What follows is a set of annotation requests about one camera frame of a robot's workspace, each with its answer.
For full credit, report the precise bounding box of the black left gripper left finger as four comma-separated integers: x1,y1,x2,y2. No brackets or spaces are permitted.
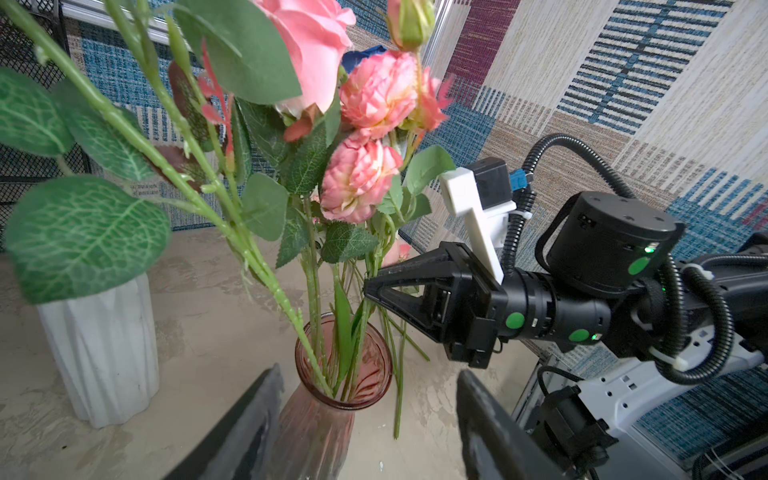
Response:
166,365,284,479

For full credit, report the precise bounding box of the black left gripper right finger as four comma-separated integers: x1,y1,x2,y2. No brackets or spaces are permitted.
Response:
456,369,564,480

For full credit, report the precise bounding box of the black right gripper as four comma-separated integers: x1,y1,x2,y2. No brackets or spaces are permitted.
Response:
363,242,516,369

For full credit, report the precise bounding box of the pink tulip stem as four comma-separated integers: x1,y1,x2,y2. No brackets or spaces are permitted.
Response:
332,236,415,391

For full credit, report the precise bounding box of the pink carnation spray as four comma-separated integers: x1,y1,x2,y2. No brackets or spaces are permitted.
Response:
317,0,457,397

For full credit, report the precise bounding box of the pink ribbed glass vase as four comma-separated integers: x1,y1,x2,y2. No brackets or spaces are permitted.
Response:
267,324,393,479

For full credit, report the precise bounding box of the white ribbed ceramic vase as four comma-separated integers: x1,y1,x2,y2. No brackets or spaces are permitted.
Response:
37,274,160,429

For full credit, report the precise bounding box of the blue rose stem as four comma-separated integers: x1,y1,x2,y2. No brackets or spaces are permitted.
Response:
341,45,388,74

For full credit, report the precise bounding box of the pink rose stem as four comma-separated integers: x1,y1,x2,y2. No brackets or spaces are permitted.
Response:
173,0,358,391

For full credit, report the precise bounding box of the white blue rose spray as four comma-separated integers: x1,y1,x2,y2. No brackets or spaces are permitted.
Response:
1,1,355,392

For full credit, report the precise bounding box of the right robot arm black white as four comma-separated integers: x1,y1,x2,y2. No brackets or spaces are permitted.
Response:
363,133,767,479

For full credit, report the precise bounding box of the pile of artificial flowers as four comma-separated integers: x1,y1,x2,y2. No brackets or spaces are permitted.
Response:
379,307,431,440

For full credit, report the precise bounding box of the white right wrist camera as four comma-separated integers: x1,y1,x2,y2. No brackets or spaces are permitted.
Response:
438,157,533,282

